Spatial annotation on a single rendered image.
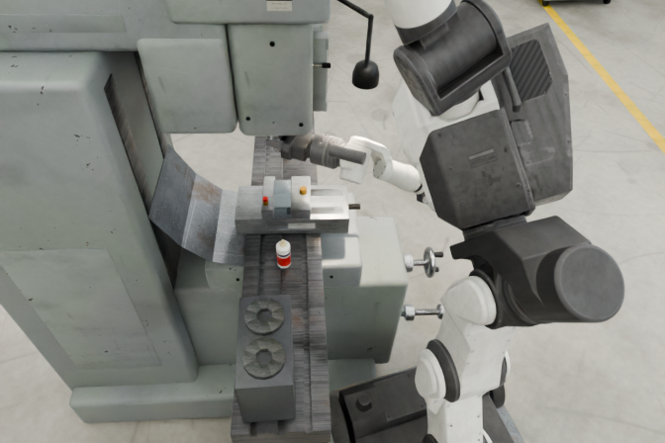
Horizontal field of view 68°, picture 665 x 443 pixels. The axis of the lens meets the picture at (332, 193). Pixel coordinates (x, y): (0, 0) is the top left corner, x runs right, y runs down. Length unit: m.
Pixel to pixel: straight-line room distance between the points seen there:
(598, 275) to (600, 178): 2.81
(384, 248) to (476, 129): 0.98
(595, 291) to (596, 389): 1.83
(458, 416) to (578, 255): 0.69
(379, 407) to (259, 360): 0.61
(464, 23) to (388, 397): 1.20
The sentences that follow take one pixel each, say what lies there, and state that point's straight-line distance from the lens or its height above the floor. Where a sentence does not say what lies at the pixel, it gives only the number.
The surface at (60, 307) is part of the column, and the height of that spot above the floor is 0.77.
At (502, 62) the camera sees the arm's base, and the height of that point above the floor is 1.73.
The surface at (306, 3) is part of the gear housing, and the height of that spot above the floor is 1.68.
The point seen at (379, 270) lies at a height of 0.73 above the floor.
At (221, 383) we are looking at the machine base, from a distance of 2.12.
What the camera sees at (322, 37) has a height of 1.55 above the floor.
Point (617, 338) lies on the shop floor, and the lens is 2.81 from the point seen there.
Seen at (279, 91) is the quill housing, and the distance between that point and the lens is 1.19.
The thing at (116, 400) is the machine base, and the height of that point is 0.20.
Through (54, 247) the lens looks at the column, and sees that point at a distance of 1.52.
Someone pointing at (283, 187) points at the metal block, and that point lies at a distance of 1.49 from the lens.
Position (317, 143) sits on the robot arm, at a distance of 1.32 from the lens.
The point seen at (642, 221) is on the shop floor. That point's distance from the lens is 3.44.
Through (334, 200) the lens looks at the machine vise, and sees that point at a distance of 1.55.
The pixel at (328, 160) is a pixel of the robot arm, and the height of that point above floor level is 1.24.
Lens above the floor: 2.11
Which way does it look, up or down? 45 degrees down
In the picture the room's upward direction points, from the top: 3 degrees clockwise
